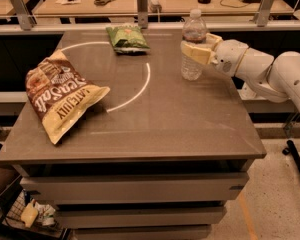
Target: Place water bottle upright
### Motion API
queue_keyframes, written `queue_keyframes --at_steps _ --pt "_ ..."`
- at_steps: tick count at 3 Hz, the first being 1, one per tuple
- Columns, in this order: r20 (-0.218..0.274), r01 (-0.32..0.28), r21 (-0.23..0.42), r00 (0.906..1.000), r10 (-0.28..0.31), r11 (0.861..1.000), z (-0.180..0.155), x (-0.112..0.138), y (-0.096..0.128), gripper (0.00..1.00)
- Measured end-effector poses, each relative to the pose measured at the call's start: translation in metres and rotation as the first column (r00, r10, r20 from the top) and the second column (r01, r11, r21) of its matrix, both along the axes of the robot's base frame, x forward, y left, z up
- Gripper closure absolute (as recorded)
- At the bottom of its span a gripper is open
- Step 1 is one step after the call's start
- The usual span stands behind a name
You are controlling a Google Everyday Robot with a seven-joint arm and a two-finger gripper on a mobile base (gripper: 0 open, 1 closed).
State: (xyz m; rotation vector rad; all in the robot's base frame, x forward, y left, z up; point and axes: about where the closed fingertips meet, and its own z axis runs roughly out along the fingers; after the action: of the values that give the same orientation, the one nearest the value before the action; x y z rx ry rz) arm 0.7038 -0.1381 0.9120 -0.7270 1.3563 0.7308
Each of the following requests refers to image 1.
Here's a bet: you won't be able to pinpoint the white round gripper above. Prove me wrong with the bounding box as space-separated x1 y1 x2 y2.
181 33 249 77

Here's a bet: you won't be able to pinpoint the clear plastic water bottle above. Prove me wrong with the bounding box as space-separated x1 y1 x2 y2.
181 9 207 81

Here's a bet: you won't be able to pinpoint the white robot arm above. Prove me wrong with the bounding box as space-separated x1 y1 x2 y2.
181 33 300 113

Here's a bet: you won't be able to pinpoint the left clear sanitizer bottle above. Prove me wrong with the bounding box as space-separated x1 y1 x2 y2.
241 83 257 100

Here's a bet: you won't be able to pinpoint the white power strip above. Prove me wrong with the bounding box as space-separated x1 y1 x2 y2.
148 0 162 13

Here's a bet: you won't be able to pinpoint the green snack bag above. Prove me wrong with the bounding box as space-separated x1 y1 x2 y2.
106 25 150 53

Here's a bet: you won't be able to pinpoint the grey drawer cabinet table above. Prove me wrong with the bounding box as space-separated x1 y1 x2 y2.
0 30 265 240

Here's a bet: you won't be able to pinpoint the black floor stand leg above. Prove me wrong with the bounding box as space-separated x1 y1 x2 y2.
282 140 300 174

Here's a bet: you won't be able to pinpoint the brown sea salt chip bag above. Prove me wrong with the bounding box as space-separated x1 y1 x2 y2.
25 50 110 144

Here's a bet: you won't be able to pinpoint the black cable on desk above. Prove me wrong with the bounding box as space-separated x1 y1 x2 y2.
219 0 246 9

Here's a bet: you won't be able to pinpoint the right metal bracket post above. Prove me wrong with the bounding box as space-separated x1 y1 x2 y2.
253 0 274 27

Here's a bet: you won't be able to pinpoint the metal bracket post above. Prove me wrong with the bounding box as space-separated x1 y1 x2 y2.
137 0 148 29
253 0 274 27
10 0 36 30

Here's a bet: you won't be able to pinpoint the middle metal bracket post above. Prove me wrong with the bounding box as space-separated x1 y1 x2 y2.
137 0 148 29

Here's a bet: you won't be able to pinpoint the black handled scissors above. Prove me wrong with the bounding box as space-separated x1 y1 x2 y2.
94 0 116 6

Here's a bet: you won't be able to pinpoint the left metal bracket post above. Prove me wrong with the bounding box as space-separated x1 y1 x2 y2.
10 0 36 30

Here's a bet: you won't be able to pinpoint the black wire basket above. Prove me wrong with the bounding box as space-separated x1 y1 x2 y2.
4 190 64 234

